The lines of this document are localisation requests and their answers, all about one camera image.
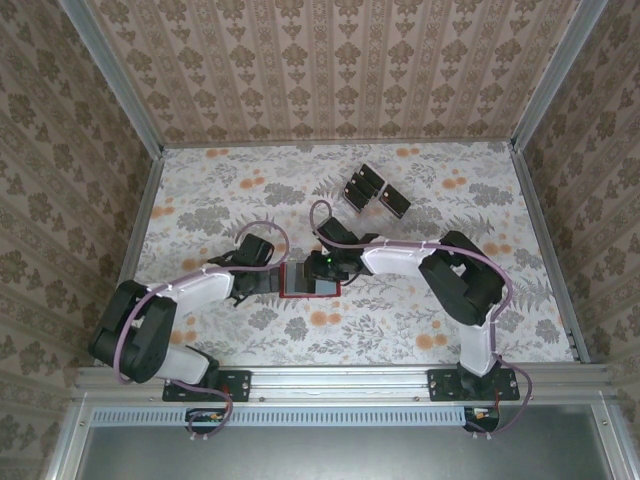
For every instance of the red leather card holder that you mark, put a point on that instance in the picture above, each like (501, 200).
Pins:
(327, 289)

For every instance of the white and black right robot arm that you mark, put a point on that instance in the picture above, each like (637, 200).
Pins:
(395, 257)

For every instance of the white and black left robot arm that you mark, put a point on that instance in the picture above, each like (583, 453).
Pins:
(200, 290)

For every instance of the floral patterned table cover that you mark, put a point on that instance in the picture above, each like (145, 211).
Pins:
(250, 165)

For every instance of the grey metal sheet panel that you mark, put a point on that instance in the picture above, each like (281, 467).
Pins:
(340, 455)

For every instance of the long aluminium base rail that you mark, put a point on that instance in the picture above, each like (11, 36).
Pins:
(340, 382)

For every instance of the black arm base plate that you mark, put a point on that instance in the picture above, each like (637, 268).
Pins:
(442, 385)
(240, 385)

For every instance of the aluminium table edge rail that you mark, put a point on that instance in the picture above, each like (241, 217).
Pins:
(540, 225)
(140, 225)

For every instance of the aluminium frame post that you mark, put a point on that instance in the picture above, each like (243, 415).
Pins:
(110, 75)
(552, 70)

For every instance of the aluminium frame bar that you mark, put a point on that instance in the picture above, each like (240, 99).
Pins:
(613, 445)
(68, 445)

